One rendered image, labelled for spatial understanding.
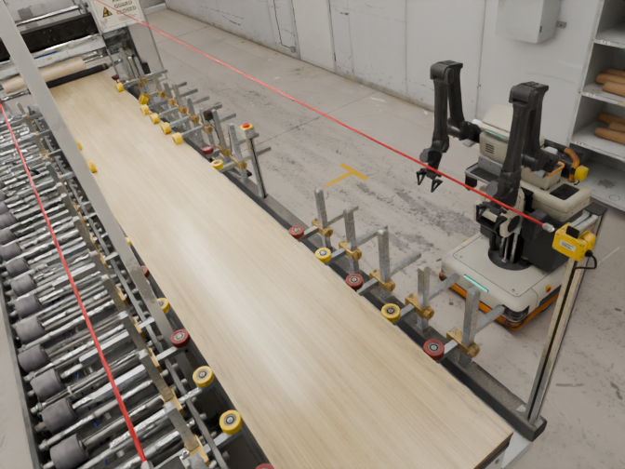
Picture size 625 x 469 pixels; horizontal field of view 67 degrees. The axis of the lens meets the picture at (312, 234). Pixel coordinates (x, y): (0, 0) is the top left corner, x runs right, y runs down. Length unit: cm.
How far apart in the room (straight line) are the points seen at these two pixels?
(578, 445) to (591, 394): 33
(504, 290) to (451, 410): 137
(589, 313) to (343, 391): 201
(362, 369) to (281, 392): 32
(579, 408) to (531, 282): 72
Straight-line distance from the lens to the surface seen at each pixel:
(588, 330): 335
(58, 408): 230
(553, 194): 293
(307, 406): 184
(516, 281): 312
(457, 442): 177
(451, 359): 218
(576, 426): 295
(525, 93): 210
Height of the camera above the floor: 248
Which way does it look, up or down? 39 degrees down
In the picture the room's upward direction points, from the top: 10 degrees counter-clockwise
